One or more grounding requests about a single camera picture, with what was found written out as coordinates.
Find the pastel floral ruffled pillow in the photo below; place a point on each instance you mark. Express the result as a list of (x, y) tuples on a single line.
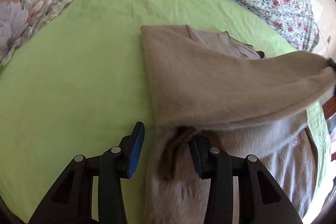
[(26, 3)]

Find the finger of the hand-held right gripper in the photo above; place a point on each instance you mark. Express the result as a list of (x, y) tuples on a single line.
[(331, 63)]

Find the dark wooden furniture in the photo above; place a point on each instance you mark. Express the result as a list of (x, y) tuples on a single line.
[(329, 108)]

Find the beige knit sweater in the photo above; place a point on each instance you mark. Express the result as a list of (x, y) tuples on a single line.
[(197, 77)]

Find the green bed sheet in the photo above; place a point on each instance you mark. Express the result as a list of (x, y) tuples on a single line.
[(78, 82)]

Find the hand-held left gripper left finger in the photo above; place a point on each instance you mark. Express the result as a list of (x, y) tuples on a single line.
[(135, 153)]

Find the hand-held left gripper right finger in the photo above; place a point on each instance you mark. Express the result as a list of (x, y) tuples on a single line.
[(196, 158)]

